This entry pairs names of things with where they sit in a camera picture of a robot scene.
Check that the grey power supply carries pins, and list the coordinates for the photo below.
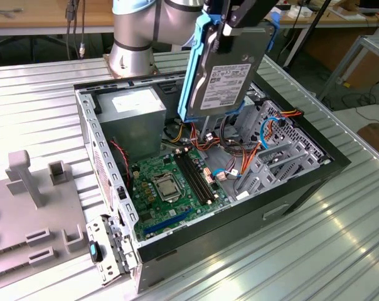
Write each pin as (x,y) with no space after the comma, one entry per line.
(130,131)

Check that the grey parts rack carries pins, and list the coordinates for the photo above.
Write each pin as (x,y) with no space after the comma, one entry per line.
(20,225)

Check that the hard disk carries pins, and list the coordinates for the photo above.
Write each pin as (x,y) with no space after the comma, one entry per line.
(227,81)

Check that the black case fan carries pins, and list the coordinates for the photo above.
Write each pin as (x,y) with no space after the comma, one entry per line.
(122,169)

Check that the grey metal drive cage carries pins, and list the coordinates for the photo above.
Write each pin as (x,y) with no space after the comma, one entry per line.
(250,116)

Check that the CPU socket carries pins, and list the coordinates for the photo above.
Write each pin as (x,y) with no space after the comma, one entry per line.
(154,188)

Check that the wooden desk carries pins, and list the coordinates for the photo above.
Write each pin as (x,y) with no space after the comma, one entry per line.
(35,15)

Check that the black PC case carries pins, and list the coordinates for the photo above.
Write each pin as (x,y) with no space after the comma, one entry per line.
(239,225)

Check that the blue expansion slot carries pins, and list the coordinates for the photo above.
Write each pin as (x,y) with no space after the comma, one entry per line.
(167,222)

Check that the brown cardboard box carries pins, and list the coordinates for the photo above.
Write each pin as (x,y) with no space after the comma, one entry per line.
(377,138)

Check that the black RAM slot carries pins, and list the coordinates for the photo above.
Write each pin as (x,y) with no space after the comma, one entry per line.
(197,177)
(193,178)
(189,179)
(201,175)

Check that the grey metal disk bay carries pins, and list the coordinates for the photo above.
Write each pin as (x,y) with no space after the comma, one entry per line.
(283,163)

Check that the white box with black top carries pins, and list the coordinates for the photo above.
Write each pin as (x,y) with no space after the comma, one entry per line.
(283,9)

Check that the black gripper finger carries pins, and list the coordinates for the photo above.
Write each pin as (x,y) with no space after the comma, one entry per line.
(224,9)
(249,12)

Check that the black slanted pole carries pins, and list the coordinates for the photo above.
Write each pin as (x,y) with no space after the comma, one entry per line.
(318,17)

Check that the silver CPU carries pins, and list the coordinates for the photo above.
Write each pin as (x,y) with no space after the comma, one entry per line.
(167,190)

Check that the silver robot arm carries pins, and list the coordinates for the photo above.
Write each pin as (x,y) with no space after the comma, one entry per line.
(130,56)

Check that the green motherboard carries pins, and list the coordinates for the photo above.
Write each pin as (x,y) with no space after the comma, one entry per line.
(177,207)

